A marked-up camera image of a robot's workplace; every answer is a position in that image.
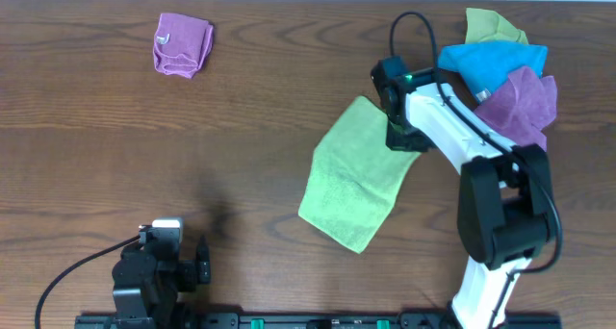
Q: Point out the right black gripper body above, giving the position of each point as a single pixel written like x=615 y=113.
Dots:
x=405 y=138

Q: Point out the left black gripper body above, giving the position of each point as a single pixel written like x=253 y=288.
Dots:
x=187 y=276

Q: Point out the light green cloth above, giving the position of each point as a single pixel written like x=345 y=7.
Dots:
x=355 y=177

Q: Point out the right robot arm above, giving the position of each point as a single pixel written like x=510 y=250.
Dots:
x=506 y=217

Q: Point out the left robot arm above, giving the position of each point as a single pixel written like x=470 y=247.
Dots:
x=149 y=278

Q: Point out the blue cloth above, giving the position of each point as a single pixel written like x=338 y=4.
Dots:
x=485 y=66

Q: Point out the purple crumpled cloth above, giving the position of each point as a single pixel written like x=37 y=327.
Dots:
x=522 y=107

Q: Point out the olive green cloth at back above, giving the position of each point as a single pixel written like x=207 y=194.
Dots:
x=486 y=25

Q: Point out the folded purple cloth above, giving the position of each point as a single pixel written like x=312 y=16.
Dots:
x=181 y=44

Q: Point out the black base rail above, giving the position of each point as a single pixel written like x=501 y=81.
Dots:
x=313 y=321

